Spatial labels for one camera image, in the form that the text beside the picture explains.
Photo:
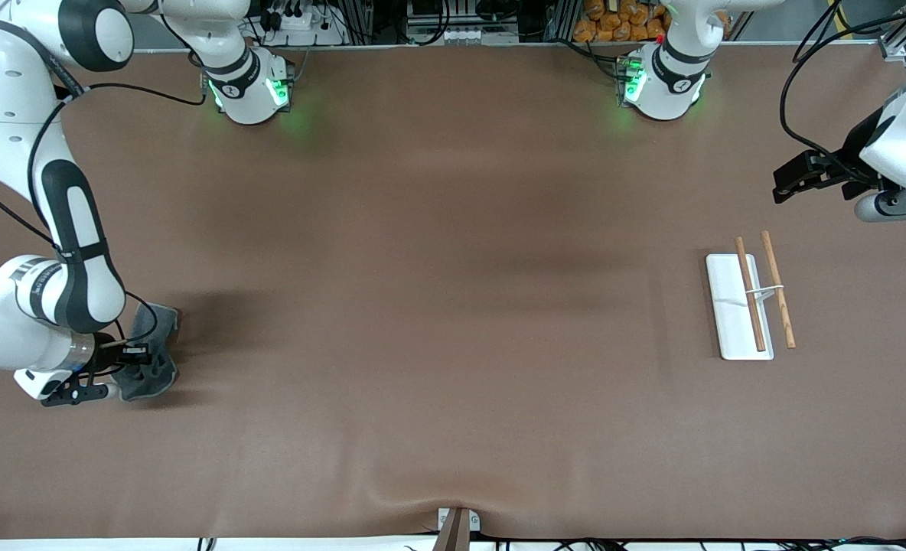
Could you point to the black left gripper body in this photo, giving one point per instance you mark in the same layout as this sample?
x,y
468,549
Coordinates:
x,y
855,153

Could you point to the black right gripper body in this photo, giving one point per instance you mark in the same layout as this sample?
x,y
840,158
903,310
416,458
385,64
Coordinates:
x,y
105,343

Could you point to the grey microfibre towel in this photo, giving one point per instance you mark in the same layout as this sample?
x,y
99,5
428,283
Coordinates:
x,y
158,375

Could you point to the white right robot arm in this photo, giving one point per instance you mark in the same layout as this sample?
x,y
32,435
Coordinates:
x,y
9,115

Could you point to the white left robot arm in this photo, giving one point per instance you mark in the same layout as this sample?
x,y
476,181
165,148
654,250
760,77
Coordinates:
x,y
671,84

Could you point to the white rack with wooden rods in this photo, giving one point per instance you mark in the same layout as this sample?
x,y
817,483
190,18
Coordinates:
x,y
728,306

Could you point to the pile of orange snack packs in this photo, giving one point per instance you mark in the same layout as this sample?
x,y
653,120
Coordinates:
x,y
614,27

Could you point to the brown table mat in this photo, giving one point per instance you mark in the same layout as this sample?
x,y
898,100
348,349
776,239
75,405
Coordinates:
x,y
453,306

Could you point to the black and silver electronics unit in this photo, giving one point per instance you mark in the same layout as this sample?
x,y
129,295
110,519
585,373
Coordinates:
x,y
461,34

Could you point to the brown narrow bar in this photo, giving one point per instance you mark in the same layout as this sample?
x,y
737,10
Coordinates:
x,y
453,536

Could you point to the white power strip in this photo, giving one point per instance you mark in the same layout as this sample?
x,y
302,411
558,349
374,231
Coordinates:
x,y
300,23

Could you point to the grey metal bracket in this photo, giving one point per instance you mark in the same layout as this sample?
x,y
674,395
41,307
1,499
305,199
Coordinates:
x,y
474,522

